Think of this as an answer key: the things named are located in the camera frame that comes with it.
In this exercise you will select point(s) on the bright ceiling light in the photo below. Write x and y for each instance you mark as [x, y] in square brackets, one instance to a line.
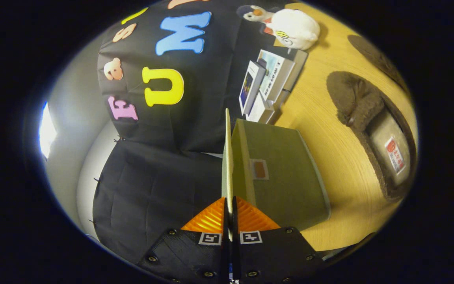
[47, 130]

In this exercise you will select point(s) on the light blue cover book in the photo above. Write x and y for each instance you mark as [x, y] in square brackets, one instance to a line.
[274, 75]

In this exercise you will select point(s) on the brown fuzzy shoe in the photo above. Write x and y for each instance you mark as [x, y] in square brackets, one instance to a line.
[357, 102]
[376, 59]

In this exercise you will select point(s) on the white cover book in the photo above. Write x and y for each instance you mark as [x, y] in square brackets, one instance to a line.
[262, 110]

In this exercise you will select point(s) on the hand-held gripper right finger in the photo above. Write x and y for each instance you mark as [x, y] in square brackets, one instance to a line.
[235, 252]

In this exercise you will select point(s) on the white seal plush toy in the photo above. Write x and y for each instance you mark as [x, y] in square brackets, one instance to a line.
[296, 29]

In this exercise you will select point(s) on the dark blue cover book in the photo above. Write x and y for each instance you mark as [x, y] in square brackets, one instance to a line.
[250, 85]

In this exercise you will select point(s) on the penguin plush toy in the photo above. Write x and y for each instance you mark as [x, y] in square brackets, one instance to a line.
[255, 14]

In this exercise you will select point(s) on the green fabric storage box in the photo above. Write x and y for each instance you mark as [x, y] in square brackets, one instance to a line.
[282, 177]

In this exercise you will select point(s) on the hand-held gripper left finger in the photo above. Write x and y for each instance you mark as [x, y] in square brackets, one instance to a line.
[225, 252]

